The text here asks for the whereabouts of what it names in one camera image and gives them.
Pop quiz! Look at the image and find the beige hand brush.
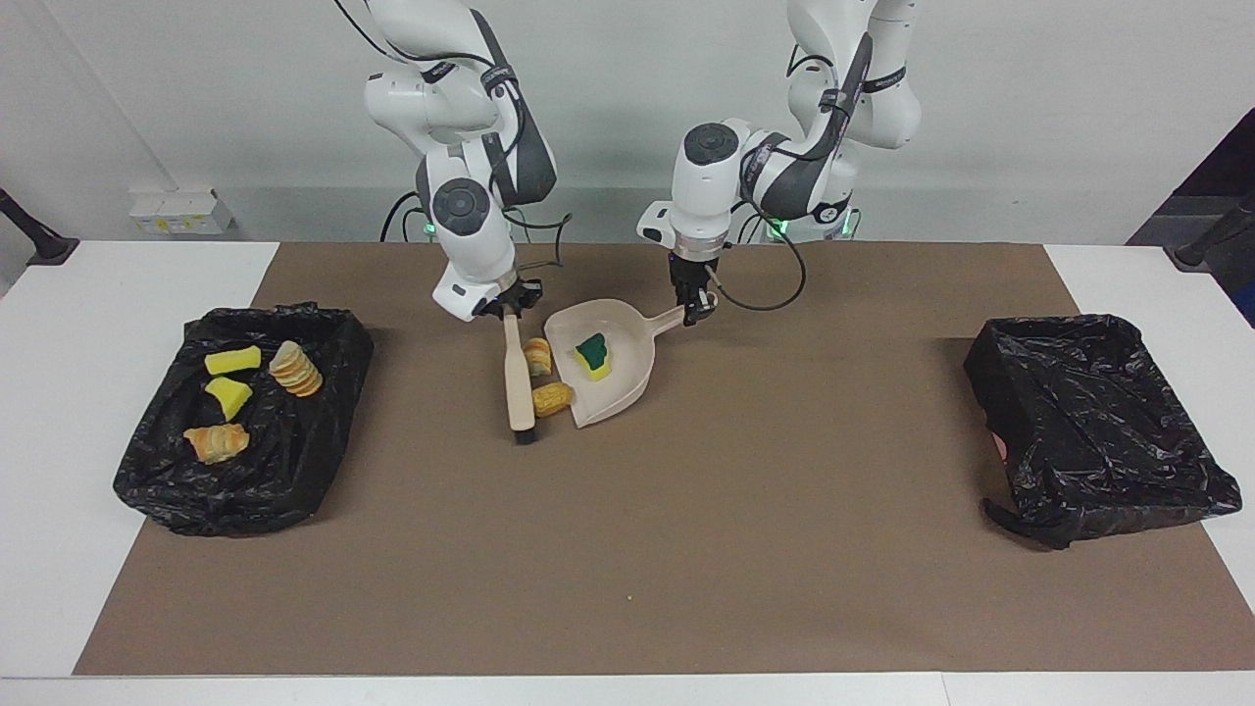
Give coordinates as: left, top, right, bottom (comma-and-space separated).
502, 310, 539, 446

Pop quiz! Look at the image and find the yellow sponge block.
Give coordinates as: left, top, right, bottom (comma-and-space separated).
574, 333, 614, 382

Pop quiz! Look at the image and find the beige plastic dustpan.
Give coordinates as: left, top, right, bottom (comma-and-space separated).
544, 299, 687, 429

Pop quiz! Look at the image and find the pale striped bread piece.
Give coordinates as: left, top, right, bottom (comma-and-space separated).
269, 339, 324, 398

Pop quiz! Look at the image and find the large yellow sponge piece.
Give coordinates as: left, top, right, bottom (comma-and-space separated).
204, 345, 263, 377

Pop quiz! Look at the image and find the small yellow sponge piece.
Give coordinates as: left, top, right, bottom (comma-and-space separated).
205, 377, 254, 424

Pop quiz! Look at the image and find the orange striped croissant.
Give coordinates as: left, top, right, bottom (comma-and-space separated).
182, 424, 251, 465

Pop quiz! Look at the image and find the black bag lined bin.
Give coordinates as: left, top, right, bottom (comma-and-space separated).
113, 304, 376, 537
963, 314, 1243, 550

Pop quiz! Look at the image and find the brown table mat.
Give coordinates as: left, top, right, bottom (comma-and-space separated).
74, 242, 1255, 678

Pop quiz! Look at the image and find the black stand pole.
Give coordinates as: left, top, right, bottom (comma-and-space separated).
1175, 193, 1255, 271
0, 188, 79, 266

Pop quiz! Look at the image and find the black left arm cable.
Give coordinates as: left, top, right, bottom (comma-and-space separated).
708, 39, 864, 313

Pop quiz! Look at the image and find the white wall socket box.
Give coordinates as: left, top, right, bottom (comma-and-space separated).
129, 189, 236, 236

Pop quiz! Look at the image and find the dark wall panel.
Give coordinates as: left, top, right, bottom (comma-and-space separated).
1126, 106, 1255, 329

